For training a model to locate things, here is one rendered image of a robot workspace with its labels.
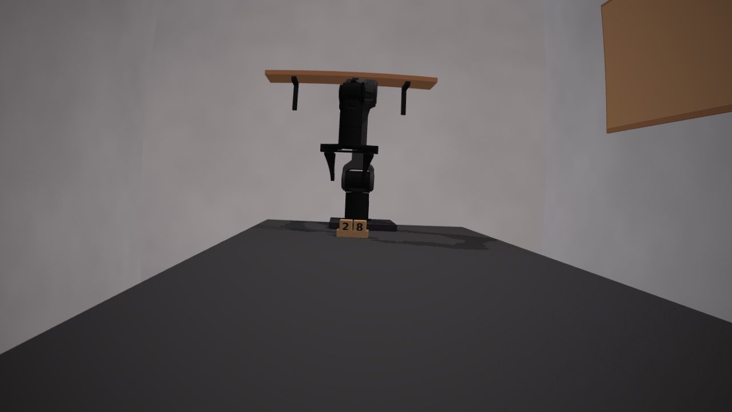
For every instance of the tan cube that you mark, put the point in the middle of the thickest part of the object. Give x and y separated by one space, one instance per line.
359 225
346 224

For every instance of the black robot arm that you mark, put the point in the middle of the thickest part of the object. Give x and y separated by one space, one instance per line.
354 105

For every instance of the tan rectangular tray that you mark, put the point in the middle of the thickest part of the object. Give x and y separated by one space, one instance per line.
348 233

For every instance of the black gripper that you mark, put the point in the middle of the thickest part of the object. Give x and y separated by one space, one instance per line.
349 138

